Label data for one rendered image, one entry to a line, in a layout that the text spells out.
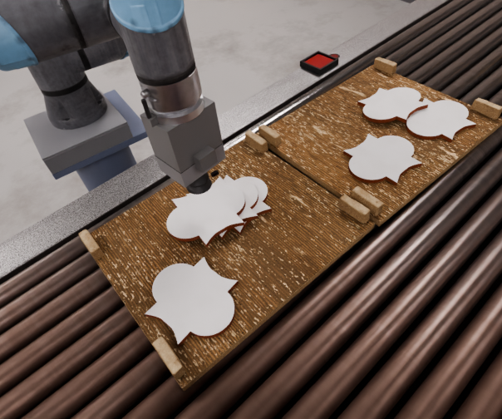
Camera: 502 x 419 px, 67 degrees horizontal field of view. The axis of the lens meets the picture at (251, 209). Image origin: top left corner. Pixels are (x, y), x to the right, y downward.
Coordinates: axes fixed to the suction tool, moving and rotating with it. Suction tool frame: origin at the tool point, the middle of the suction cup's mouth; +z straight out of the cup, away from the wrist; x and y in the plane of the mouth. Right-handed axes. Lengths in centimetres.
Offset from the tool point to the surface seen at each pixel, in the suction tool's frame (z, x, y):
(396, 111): 7.6, -10.8, 46.4
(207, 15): 103, 259, 208
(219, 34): 103, 219, 187
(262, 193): 8.5, -3.7, 10.7
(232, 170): 9.5, 6.2, 12.1
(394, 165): 8.5, -18.9, 32.2
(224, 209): 6.5, -2.4, 2.3
